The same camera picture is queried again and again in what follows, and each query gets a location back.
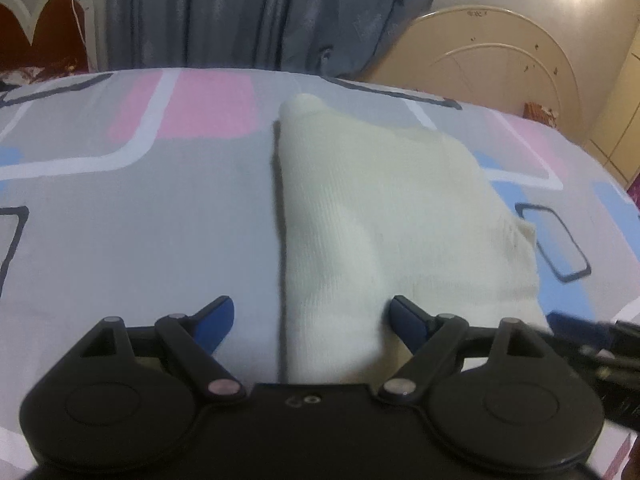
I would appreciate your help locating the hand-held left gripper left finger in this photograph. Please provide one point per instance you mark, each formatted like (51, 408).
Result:
(215, 322)

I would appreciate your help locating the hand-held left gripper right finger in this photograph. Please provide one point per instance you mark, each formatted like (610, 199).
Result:
(407, 321)

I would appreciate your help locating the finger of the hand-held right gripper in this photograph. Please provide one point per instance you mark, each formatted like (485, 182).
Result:
(580, 332)

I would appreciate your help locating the cream knit garment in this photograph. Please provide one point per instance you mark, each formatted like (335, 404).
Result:
(375, 210)

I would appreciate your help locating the patterned bed sheet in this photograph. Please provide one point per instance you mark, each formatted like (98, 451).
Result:
(125, 235)

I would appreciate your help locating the cream wardrobe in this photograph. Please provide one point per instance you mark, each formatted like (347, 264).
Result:
(617, 125)

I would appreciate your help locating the orange-brown cloth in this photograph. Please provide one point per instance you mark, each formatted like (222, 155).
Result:
(539, 112)

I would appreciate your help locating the cream arched headboard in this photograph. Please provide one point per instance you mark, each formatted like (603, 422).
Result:
(475, 67)

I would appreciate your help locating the dark floral cloth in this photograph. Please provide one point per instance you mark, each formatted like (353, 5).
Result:
(25, 74)

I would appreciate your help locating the grey curtain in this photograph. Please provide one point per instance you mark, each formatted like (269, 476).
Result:
(250, 10)

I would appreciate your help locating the red headboard with white trim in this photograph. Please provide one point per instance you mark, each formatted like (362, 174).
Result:
(56, 30)

